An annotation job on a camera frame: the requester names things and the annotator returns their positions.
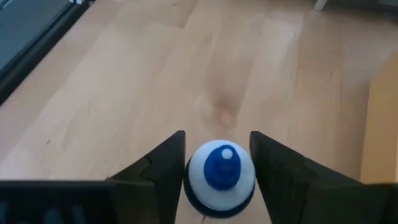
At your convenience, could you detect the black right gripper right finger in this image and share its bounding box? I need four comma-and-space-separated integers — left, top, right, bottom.
249, 129, 398, 224

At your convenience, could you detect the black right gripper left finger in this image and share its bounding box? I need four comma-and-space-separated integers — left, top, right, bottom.
0, 129, 187, 224

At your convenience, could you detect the blue food colouring bottle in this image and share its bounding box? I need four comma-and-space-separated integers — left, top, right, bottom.
182, 139, 257, 219

